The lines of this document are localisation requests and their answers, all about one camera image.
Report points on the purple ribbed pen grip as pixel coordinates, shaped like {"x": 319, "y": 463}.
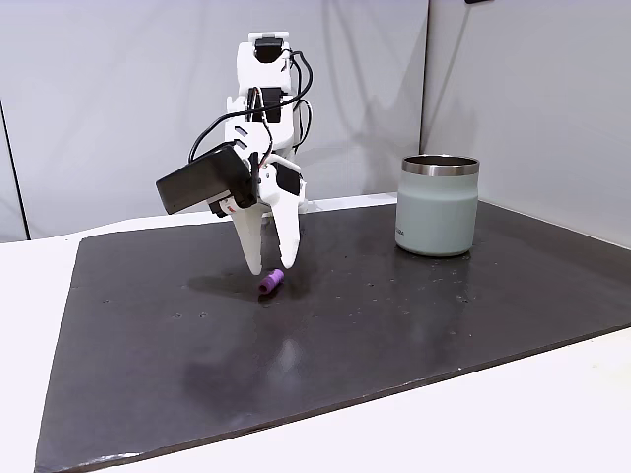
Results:
{"x": 271, "y": 282}

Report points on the black rubber mat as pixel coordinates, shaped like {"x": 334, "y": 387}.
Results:
{"x": 345, "y": 345}

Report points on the pale green steel-rimmed mug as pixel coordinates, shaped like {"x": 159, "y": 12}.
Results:
{"x": 436, "y": 217}

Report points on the black camera box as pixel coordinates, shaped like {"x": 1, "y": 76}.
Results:
{"x": 197, "y": 182}

